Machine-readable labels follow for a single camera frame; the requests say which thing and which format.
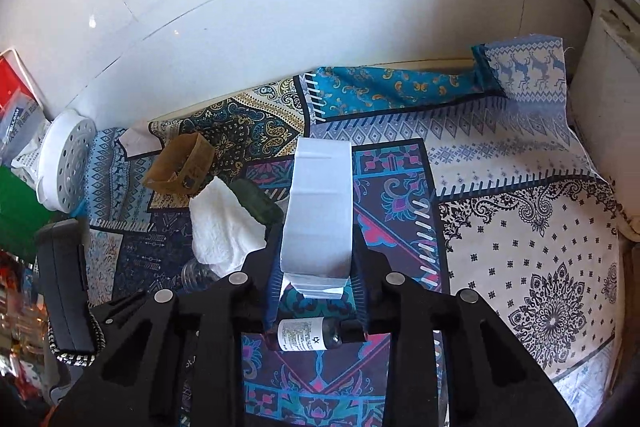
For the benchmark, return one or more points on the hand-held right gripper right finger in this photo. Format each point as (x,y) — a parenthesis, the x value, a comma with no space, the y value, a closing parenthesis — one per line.
(359,292)

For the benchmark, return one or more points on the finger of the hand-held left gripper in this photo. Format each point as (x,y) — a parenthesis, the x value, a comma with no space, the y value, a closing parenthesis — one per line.
(62,277)

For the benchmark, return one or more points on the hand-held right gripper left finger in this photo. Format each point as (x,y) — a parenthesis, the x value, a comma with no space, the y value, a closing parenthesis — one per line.
(274,302)

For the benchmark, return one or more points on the white label roll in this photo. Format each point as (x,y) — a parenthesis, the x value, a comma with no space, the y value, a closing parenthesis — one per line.
(315,207)

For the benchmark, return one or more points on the small bottle white label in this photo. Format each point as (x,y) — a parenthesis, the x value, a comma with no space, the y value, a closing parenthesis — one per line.
(300,335)

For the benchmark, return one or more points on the clear plastic bottle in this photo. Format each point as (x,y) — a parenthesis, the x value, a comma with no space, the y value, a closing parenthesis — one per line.
(197,274)

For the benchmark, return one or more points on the white tissue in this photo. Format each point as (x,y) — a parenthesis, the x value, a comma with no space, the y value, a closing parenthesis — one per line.
(225,227)

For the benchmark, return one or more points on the dark green pouch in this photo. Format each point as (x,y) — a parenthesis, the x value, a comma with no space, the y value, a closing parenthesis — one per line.
(260,204)

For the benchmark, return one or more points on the white perforated steamer plate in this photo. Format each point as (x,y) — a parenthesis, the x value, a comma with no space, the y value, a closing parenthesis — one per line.
(65,162)

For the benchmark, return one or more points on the white flour bag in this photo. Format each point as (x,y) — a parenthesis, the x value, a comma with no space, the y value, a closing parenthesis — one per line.
(22,127)

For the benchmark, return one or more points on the patchwork tablecloth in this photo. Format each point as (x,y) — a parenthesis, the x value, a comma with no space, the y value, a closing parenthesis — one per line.
(500,207)

